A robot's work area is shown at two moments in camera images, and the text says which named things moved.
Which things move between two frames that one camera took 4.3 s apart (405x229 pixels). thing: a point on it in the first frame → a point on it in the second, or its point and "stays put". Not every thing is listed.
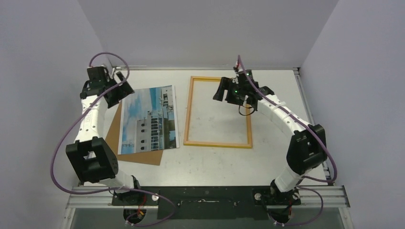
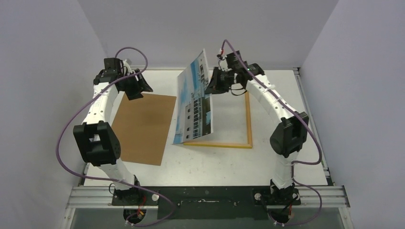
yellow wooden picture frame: (214, 144) stays put
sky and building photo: (149, 120) → (193, 109)
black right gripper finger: (224, 85) → (212, 88)
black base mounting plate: (204, 202) stays put
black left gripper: (123, 90) → (139, 85)
